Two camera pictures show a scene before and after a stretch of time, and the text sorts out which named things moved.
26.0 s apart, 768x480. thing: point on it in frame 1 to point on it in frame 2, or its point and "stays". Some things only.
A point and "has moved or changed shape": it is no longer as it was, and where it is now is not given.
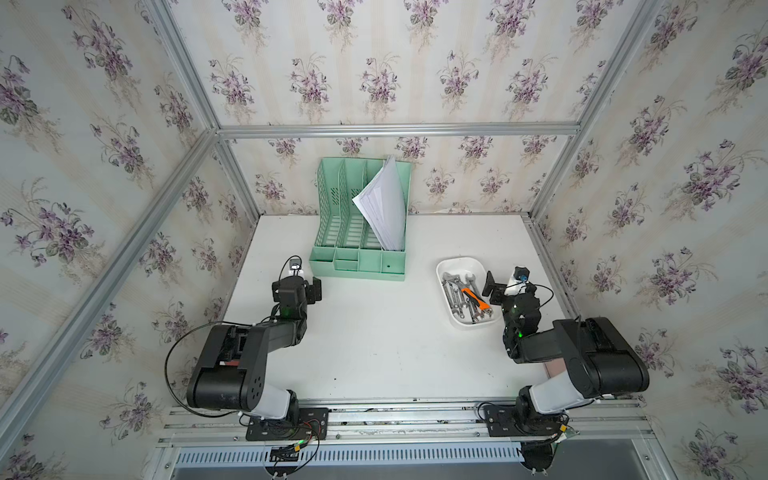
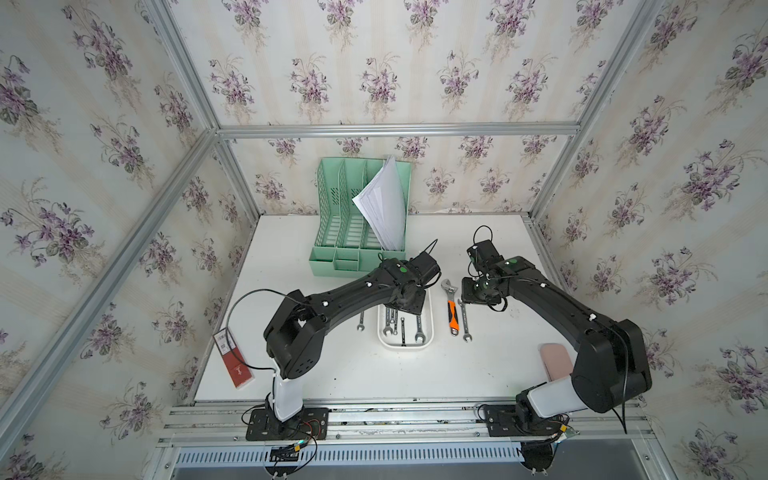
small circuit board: x=286 y=453 stays
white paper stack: x=381 y=202 stays
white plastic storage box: x=467 y=291 to x=407 y=326
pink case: x=555 y=366 stays
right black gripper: x=498 y=290 to x=465 y=293
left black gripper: x=311 y=292 to x=418 y=308
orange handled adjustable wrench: x=481 y=303 has moved or changed shape
